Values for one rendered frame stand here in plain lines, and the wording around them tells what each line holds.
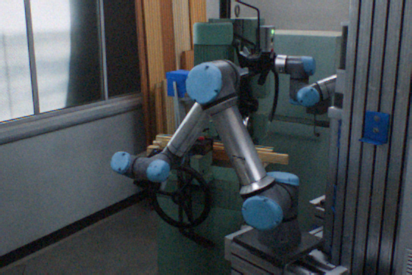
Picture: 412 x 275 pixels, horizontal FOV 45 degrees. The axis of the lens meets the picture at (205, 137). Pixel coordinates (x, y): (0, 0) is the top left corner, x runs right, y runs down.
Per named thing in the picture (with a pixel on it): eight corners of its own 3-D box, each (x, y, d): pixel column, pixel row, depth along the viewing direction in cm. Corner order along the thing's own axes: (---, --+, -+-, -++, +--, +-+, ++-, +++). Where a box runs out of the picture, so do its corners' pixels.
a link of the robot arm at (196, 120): (231, 49, 167) (161, 152, 189) (217, 51, 157) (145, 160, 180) (257, 70, 164) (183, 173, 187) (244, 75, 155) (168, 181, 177)
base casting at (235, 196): (154, 195, 235) (154, 177, 233) (205, 162, 286) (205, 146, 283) (243, 212, 217) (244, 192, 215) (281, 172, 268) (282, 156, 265)
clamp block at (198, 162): (169, 173, 217) (169, 154, 215) (184, 165, 229) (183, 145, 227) (200, 179, 211) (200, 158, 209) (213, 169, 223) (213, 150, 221)
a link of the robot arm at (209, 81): (299, 211, 157) (228, 52, 156) (284, 230, 144) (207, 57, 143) (266, 220, 163) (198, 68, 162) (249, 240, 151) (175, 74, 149)
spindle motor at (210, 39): (187, 93, 224) (186, 23, 216) (203, 87, 240) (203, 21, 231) (223, 96, 217) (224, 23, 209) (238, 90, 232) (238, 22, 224)
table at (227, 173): (126, 173, 228) (125, 160, 226) (159, 155, 254) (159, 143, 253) (251, 193, 203) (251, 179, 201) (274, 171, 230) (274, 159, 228)
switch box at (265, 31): (255, 59, 244) (257, 26, 240) (262, 57, 253) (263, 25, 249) (268, 60, 242) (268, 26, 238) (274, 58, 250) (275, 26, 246)
